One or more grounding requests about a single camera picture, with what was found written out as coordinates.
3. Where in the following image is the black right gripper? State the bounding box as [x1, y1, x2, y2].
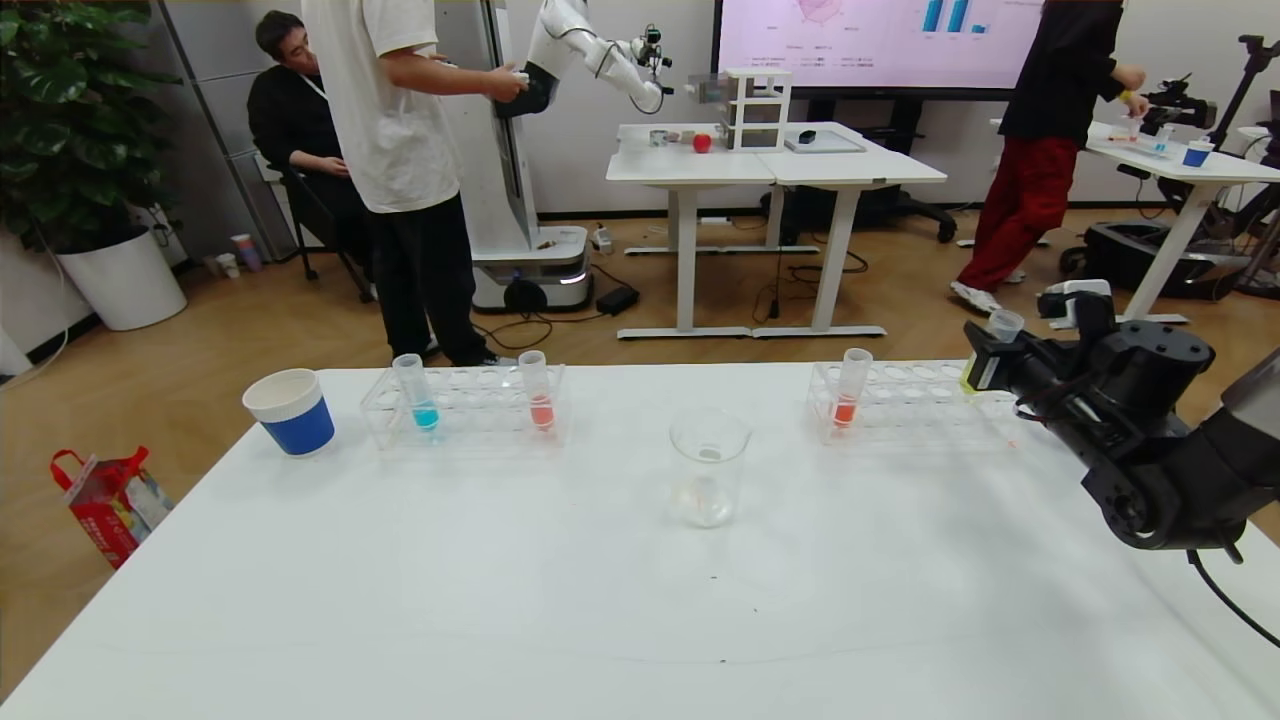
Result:
[959, 320, 1073, 410]

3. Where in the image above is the test tube with yellow liquid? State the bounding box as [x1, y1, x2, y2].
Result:
[960, 309, 1026, 393]

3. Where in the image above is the test tube with red liquid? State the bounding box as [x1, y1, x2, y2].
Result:
[832, 347, 874, 430]
[517, 350, 555, 432]

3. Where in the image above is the black wheeled robot base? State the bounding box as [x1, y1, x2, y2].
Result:
[1060, 222, 1251, 301]

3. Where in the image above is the clear acrylic test tube rack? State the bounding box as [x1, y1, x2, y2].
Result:
[360, 363, 569, 451]
[806, 359, 1021, 446]

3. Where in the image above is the clear glass beaker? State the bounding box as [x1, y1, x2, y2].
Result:
[668, 405, 753, 529]

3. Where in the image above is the test tube with blue liquid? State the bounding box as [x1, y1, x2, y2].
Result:
[391, 353, 441, 432]

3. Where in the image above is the black screen stand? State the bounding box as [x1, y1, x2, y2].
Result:
[760, 100, 956, 244]

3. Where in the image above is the person in red trousers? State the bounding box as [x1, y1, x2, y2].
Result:
[950, 0, 1151, 316]

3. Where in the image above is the white standing desk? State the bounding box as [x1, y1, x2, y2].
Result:
[606, 124, 777, 342]
[752, 122, 947, 340]

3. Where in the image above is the grey tablet pad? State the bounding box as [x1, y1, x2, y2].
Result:
[783, 131, 866, 156]

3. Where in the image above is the long white desk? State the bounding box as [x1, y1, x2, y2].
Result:
[990, 118, 1280, 327]

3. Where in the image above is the white mini drawer unit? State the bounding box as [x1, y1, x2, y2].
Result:
[718, 69, 792, 154]

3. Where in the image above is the black tripod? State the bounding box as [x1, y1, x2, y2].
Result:
[1205, 36, 1280, 149]

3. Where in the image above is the white humanoid robot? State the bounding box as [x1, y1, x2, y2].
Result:
[435, 0, 673, 315]

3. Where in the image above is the person in white t-shirt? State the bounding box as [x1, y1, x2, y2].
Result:
[300, 0, 529, 369]

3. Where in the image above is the blue white paper cup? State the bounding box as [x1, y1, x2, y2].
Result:
[242, 368, 336, 458]

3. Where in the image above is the seated person in black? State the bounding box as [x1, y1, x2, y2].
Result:
[247, 10, 376, 301]

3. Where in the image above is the green plant in white pot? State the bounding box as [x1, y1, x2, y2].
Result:
[0, 0, 191, 333]

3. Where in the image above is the red paper shopping bag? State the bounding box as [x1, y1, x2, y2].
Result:
[50, 447, 174, 570]

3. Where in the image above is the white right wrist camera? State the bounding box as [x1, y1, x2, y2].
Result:
[1038, 280, 1113, 331]

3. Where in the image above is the large wall display screen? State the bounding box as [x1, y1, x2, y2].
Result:
[711, 0, 1051, 103]

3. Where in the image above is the black camera rig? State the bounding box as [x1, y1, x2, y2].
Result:
[1140, 75, 1219, 136]

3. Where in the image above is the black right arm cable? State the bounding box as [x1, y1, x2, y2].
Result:
[1186, 546, 1280, 651]

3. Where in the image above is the black floor cable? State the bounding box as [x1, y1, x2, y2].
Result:
[470, 308, 616, 351]

